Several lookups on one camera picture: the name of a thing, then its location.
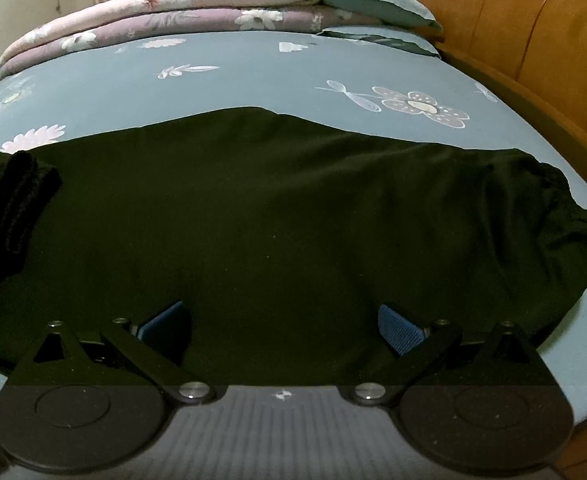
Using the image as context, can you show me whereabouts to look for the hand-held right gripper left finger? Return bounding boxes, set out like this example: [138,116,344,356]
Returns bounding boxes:
[32,301,218,405]

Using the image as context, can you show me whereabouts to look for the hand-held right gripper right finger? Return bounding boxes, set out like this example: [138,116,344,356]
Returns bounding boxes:
[348,302,545,407]

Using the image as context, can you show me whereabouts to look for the black drawstring pants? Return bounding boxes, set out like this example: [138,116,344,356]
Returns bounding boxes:
[0,106,587,387]

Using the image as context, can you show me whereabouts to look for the blue floral bed sheet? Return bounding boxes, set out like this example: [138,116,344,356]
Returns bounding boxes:
[0,29,587,428]

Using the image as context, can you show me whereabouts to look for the teal pillow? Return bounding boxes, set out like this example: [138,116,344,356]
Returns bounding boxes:
[317,26,442,59]
[317,0,445,32]

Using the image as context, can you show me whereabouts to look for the pink floral pillow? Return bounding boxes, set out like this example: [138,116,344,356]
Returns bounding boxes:
[0,4,387,82]

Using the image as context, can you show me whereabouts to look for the wooden headboard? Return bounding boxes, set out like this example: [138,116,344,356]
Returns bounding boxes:
[398,0,587,243]

